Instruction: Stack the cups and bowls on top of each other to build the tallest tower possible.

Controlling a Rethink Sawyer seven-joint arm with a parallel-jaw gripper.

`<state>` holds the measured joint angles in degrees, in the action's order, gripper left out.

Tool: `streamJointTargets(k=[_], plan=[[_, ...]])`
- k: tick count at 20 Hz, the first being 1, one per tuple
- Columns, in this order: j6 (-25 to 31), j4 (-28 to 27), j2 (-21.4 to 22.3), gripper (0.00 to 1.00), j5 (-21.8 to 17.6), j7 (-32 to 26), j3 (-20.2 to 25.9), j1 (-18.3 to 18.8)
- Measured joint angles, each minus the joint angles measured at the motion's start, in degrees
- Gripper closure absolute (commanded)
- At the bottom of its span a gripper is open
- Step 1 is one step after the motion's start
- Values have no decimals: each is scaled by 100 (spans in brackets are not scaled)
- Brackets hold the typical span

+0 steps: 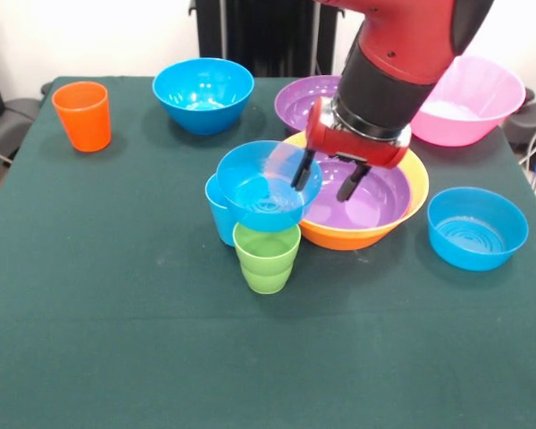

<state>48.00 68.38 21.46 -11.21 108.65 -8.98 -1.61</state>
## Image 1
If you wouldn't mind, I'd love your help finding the orange plastic bowl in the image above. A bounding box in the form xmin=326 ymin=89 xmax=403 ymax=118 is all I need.
xmin=281 ymin=130 xmax=431 ymax=251

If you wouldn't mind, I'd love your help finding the shallow blue plastic bowl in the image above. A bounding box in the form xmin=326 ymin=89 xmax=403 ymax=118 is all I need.
xmin=215 ymin=139 xmax=324 ymax=233
xmin=426 ymin=186 xmax=530 ymax=273

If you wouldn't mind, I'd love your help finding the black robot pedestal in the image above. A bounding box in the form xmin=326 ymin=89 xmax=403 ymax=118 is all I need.
xmin=189 ymin=0 xmax=363 ymax=77

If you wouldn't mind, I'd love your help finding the pink plastic bowl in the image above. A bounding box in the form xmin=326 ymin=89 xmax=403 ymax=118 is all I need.
xmin=410 ymin=55 xmax=527 ymax=148

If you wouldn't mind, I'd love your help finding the light blue plastic cup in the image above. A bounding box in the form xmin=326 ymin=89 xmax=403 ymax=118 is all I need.
xmin=205 ymin=172 xmax=239 ymax=247

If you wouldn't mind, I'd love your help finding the dark green tablecloth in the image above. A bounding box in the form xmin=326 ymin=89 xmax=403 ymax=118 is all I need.
xmin=0 ymin=75 xmax=536 ymax=429

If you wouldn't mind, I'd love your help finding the orange plastic cup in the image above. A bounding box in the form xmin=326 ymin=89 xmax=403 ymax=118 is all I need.
xmin=51 ymin=80 xmax=113 ymax=154

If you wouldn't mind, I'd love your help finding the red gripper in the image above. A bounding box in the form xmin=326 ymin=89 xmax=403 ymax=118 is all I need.
xmin=290 ymin=96 xmax=414 ymax=203

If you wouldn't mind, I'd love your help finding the green plastic cup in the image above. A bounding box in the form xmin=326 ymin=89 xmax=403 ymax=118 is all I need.
xmin=231 ymin=222 xmax=302 ymax=295

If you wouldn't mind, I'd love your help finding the deep blue plastic bowl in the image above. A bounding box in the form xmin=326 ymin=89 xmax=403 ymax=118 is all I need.
xmin=152 ymin=57 xmax=255 ymax=137

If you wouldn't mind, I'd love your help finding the purple plastic bowl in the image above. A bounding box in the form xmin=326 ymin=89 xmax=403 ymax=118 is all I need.
xmin=302 ymin=154 xmax=413 ymax=230
xmin=274 ymin=74 xmax=343 ymax=135

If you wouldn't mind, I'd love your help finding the black rounded equipment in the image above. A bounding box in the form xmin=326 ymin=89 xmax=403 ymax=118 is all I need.
xmin=502 ymin=88 xmax=536 ymax=154

